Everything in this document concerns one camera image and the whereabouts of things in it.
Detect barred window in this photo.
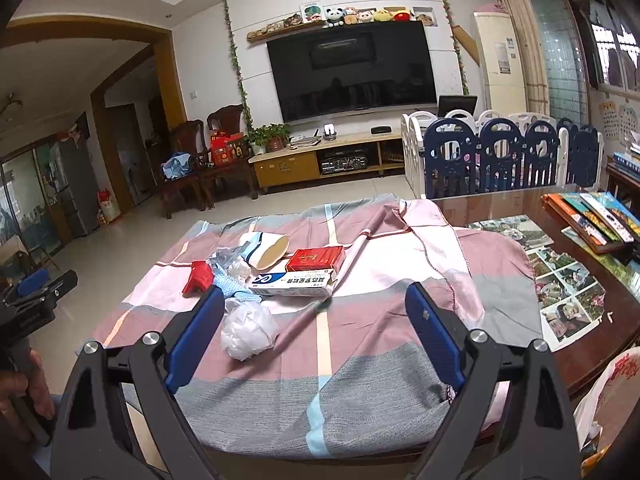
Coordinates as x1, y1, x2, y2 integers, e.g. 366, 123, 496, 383
570, 0, 640, 94

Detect green vine garland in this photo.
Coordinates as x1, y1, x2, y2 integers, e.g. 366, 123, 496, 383
222, 0, 256, 132
432, 0, 472, 97

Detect potted green plant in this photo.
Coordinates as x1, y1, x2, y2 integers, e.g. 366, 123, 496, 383
247, 124, 292, 156

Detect white plastic trash bag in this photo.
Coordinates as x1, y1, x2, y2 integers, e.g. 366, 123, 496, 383
574, 347, 640, 480

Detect blue plastic bag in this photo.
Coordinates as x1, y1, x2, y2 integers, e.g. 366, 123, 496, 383
162, 152, 196, 181

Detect white sack with red print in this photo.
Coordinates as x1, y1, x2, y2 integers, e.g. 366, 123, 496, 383
96, 189, 124, 222

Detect single landscape photo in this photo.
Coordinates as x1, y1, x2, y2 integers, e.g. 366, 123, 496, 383
467, 215, 544, 250

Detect blue dotted cloth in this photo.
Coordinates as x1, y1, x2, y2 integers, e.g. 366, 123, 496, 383
207, 249, 263, 306

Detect wooden television cabinet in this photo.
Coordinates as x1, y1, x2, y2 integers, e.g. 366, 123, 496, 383
248, 132, 408, 193

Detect dark wooden chair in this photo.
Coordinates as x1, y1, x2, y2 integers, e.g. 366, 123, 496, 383
160, 120, 207, 220
197, 105, 259, 210

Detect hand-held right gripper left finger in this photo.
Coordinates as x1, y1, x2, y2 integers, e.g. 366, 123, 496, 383
50, 285, 231, 480

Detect plaid pink grey cloth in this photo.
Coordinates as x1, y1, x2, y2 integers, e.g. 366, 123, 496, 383
92, 199, 543, 461

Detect slanted wooden wall shelf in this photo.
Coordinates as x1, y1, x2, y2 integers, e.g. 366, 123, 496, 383
450, 25, 481, 67

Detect black monitor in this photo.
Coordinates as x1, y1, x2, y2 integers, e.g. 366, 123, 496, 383
437, 95, 478, 119

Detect photo collage sheet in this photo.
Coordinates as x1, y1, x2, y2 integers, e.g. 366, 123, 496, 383
527, 245, 609, 352

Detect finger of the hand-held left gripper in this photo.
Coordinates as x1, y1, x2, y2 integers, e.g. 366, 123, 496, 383
10, 267, 52, 305
30, 270, 79, 312

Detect white and navy playpen fence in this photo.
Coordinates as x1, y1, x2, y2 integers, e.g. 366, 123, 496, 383
401, 110, 605, 200

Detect red cigarette box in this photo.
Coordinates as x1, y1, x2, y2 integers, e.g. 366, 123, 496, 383
286, 247, 347, 272

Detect tan shoe insole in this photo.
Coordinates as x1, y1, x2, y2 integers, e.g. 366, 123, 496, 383
239, 231, 291, 271

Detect row of colourful books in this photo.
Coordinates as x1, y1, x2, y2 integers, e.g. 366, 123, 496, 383
542, 191, 640, 254

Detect red wrapper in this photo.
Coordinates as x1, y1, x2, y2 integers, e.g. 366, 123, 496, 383
182, 260, 217, 296

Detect red gift box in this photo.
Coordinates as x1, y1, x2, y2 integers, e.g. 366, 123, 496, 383
210, 131, 249, 167

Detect large black television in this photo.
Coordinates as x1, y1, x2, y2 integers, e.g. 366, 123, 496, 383
266, 21, 437, 123

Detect wall learning charts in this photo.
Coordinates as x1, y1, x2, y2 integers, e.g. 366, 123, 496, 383
597, 101, 640, 142

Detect black stereo amplifier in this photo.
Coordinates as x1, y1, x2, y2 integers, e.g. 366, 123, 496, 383
320, 156, 371, 176

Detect white ointment box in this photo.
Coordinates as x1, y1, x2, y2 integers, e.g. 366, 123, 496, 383
248, 269, 336, 297

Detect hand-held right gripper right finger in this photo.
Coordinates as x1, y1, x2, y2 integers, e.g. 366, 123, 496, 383
405, 281, 583, 480

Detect stack of shelf books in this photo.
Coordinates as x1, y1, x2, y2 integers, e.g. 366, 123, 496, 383
612, 132, 640, 172

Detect cream standing air conditioner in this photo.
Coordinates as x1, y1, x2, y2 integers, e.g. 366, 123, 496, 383
474, 10, 528, 116

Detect beige curtain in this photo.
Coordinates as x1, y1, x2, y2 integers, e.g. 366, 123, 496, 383
487, 0, 551, 117

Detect grey refrigerator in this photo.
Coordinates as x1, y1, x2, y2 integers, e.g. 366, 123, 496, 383
47, 140, 104, 239

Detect person's left hand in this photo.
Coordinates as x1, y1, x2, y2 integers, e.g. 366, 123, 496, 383
0, 349, 57, 423

